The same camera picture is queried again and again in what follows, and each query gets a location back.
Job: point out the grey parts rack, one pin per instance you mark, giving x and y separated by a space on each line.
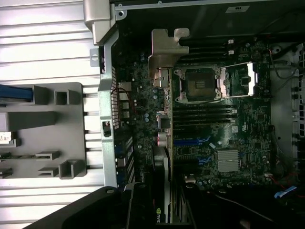
47 133

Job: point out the green RAM stick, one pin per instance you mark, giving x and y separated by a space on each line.
19 157

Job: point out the metal socket cover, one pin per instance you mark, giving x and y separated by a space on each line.
238 80

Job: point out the dark RAM stick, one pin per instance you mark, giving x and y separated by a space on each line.
202 121

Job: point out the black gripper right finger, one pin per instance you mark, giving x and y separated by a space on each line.
214 214

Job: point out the blue expansion slot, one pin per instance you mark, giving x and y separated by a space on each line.
186 142

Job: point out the hard disk blue carrier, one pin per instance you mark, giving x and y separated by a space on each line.
14 93

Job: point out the silver chipset heatsink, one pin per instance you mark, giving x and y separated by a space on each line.
228 161

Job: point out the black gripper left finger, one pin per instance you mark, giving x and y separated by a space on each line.
95 210

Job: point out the green motherboard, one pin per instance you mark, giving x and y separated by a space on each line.
250 124

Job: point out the CPU socket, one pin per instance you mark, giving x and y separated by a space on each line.
199 84

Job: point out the open black PC case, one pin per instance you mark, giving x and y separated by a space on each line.
106 100

